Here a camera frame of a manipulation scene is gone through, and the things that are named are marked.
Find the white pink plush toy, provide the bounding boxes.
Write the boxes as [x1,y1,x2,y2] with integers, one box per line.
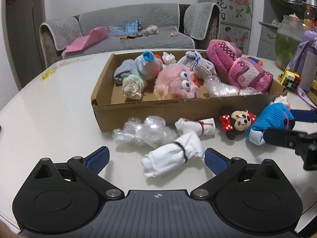
[142,25,159,35]

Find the mouse doll with red bow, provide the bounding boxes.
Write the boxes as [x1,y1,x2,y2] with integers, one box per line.
[220,108,257,140]

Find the glass jar with green contents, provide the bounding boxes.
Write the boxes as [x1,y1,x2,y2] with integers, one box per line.
[275,15,311,69]

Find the purple water bottle with strap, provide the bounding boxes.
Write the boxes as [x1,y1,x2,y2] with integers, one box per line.
[288,30,317,109]

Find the clear plastic packaging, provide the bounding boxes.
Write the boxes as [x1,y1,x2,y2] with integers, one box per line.
[109,26,127,36]

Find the blue ribbed sock bundle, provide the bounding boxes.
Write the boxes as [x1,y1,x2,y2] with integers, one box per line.
[247,102,296,146]

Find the colourful bead cube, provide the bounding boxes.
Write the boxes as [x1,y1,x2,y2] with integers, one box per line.
[278,69,302,92]

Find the white desktop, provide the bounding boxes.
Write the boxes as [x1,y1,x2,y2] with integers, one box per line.
[0,48,317,238]

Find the white bundle with red band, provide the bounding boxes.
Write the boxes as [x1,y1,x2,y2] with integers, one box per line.
[175,117,215,135]

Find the clear plastic bag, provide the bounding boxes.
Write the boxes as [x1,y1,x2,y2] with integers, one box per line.
[112,116,180,147]

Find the grey covered sofa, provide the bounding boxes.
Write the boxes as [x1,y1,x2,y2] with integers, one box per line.
[40,3,222,68]

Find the yellow patterned box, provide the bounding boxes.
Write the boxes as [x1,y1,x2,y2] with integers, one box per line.
[307,79,317,98]

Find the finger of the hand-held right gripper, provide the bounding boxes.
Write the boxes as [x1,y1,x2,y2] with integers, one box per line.
[263,128,310,151]
[290,109,317,123]

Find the dark wooden door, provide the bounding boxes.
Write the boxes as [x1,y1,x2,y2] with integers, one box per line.
[0,0,46,92]

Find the white sock with black band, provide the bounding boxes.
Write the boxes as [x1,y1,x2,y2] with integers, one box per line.
[141,132,205,178]

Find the white knit bundle blue ribbon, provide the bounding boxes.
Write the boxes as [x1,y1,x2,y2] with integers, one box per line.
[177,51,217,78]

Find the orange black toy gun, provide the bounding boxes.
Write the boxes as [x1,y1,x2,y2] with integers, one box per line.
[120,33,144,40]

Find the magenta fluffy slippers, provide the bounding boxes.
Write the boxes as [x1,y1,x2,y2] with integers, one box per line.
[206,39,274,93]

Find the flower patterned fridge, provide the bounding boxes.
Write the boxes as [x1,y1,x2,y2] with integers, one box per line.
[198,0,254,55]

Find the grey shelf cabinet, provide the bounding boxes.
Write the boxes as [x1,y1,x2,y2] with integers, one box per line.
[256,0,317,61]

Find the pink fluffy toy with eyes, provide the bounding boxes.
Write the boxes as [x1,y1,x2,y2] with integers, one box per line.
[154,64,199,101]

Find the pink folder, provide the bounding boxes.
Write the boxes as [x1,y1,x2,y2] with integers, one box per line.
[66,26,110,53]

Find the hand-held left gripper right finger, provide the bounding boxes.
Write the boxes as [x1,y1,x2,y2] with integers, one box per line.
[189,147,283,201]

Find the green white rolled sock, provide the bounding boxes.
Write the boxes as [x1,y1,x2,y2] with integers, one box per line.
[122,75,144,100]

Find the blue toy castle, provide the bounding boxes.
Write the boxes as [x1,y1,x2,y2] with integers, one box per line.
[125,20,141,33]

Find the light blue rolled sock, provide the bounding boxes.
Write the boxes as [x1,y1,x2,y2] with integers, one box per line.
[134,51,164,80]

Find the small white plush toy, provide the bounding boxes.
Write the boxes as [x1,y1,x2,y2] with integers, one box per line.
[269,95,293,110]

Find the brown cardboard box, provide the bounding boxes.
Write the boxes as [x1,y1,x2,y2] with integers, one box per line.
[91,51,288,133]

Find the grey rolled sock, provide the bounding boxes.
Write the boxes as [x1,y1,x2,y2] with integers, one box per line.
[114,59,135,85]

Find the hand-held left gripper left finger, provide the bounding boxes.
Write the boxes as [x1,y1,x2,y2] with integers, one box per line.
[33,146,125,200]

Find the blue orange foam dart toy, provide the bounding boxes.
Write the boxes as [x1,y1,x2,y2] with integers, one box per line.
[244,57,263,66]

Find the clear bubble wrap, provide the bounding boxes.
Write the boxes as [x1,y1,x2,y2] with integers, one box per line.
[203,76,263,98]

